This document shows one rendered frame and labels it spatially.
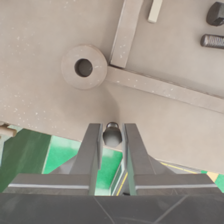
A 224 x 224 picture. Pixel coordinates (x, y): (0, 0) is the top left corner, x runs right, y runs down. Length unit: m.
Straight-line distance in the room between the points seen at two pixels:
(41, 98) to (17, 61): 0.04
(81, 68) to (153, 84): 0.07
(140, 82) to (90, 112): 0.06
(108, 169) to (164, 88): 1.78
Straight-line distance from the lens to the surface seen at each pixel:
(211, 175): 2.30
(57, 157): 1.92
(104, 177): 1.98
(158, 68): 0.17
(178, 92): 0.17
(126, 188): 1.65
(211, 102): 0.19
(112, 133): 0.15
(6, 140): 0.49
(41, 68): 0.18
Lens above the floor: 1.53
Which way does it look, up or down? 74 degrees down
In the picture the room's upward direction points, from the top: 179 degrees counter-clockwise
